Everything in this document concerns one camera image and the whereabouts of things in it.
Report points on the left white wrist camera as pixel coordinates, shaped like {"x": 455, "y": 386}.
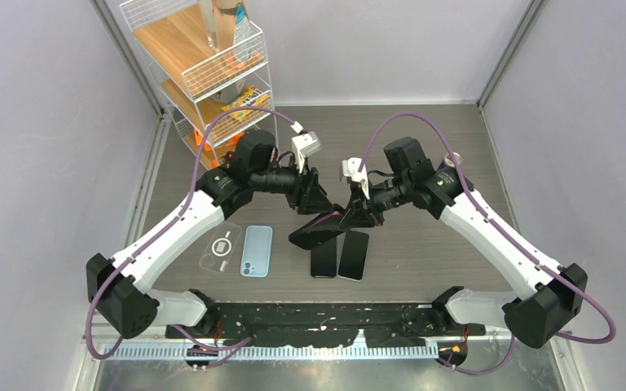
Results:
{"x": 305, "y": 145}

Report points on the white wire shelf rack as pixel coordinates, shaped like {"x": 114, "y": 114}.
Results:
{"x": 196, "y": 81}

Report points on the yellow snack bag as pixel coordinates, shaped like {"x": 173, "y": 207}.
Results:
{"x": 251, "y": 96}

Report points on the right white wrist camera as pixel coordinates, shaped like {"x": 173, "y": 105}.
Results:
{"x": 355, "y": 176}

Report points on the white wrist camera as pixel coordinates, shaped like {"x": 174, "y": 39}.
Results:
{"x": 305, "y": 145}
{"x": 355, "y": 176}

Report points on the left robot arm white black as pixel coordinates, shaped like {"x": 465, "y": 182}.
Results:
{"x": 121, "y": 288}

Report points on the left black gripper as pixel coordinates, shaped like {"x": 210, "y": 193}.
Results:
{"x": 307, "y": 195}

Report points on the blue white bottle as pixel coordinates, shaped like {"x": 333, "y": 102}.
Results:
{"x": 242, "y": 46}

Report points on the red bull can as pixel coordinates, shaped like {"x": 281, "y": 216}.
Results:
{"x": 451, "y": 160}

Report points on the clear phone case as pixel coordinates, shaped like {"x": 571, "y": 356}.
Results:
{"x": 220, "y": 247}

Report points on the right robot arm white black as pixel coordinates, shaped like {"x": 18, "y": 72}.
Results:
{"x": 539, "y": 303}

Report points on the purple phone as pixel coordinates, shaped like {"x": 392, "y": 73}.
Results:
{"x": 322, "y": 219}

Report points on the light blue phone case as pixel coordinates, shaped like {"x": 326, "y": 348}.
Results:
{"x": 256, "y": 256}

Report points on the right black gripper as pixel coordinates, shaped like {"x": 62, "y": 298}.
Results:
{"x": 363, "y": 213}

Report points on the black phone case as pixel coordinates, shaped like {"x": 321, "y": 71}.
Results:
{"x": 310, "y": 238}

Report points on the black phone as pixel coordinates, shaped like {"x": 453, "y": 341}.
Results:
{"x": 353, "y": 256}

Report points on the clear bottle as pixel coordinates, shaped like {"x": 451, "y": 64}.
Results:
{"x": 208, "y": 20}

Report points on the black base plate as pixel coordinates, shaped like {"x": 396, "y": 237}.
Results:
{"x": 327, "y": 325}

